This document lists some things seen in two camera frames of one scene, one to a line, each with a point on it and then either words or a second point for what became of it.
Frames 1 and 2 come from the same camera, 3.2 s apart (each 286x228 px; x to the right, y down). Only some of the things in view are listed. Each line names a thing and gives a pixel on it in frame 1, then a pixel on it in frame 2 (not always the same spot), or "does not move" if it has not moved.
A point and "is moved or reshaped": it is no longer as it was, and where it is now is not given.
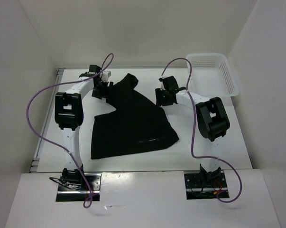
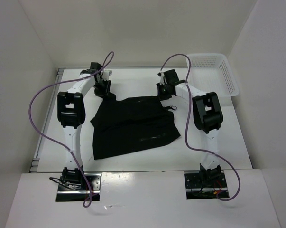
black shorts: (138, 125) is moved or reshaped
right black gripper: (159, 101) → (160, 95)
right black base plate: (206, 185) does not move
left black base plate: (67, 193) does not move
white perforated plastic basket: (212, 76) does not move
